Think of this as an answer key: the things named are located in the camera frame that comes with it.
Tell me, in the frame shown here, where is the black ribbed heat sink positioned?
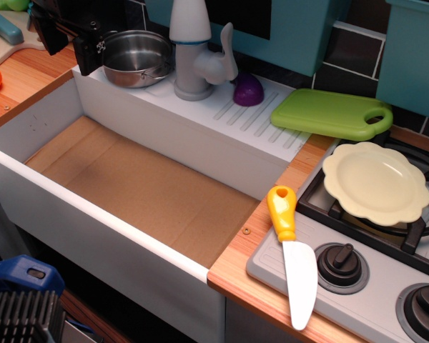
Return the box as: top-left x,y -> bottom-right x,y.
0,291 -> 66,343

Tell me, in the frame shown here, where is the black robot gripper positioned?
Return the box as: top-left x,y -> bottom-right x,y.
27,0 -> 106,76

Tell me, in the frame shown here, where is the black stove knob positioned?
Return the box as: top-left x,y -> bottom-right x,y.
315,242 -> 370,295
395,283 -> 429,342

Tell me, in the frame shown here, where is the cream scalloped plate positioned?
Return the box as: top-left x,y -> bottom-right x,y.
322,141 -> 429,227

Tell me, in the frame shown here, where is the beige wooden cutting board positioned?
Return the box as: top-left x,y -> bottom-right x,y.
0,11 -> 45,64

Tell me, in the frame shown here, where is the white toy sink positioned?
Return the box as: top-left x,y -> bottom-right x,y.
0,69 -> 307,342

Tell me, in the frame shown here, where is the grey toy faucet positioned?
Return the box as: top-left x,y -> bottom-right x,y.
169,0 -> 238,101

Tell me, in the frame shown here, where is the purple toy eggplant half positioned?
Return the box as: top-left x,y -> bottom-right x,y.
232,71 -> 265,106

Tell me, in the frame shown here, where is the teal cabinet at right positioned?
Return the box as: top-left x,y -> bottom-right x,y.
376,1 -> 429,117

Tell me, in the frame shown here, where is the cardboard sheet in sink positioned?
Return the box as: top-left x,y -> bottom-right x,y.
26,117 -> 258,267

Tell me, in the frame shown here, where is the grey toy stove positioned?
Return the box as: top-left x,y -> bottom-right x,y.
245,129 -> 429,343

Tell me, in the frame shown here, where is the blue clamp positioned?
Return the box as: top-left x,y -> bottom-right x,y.
0,254 -> 65,296

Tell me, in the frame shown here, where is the green toy vegetable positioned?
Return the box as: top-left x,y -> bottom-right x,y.
0,0 -> 30,11

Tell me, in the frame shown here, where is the teal handled toy knife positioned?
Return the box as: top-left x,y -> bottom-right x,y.
0,14 -> 24,46

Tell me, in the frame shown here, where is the yellow handled toy knife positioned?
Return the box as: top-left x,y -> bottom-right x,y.
266,186 -> 318,331

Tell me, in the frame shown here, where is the small stainless steel pot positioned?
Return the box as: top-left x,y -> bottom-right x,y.
102,30 -> 173,89

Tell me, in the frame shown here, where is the black burner grate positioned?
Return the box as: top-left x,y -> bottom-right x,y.
297,131 -> 429,275

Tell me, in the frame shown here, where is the green plastic cutting board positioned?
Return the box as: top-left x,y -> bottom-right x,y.
270,89 -> 393,141

